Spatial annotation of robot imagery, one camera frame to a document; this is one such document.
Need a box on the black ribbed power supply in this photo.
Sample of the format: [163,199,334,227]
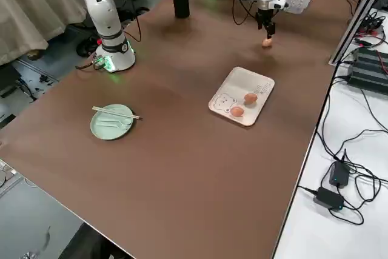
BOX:
[345,45,388,90]

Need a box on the pale green round plate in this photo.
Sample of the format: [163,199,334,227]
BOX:
[90,104,135,142]

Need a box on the wooden chopstick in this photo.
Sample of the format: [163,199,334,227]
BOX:
[92,107,142,120]
[92,106,143,119]

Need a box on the pale green fork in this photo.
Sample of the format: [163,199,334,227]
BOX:
[98,120,132,130]

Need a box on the black power adapter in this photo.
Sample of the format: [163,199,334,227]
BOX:
[313,186,346,210]
[329,161,350,189]

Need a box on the aluminium frame post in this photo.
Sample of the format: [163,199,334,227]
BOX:
[329,0,388,66]

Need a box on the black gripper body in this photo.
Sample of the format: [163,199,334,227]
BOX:
[255,8,277,26]

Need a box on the beige curtain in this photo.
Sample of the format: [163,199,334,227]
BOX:
[0,0,92,66]

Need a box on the red and black wire bundle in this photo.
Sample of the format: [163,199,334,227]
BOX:
[353,8,388,48]

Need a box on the pale green spoon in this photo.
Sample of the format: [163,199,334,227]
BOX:
[101,116,133,126]

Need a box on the cream-white bear print tray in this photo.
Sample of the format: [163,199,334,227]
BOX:
[207,67,276,127]

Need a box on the black cylindrical vase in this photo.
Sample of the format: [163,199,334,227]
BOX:
[172,0,191,19]

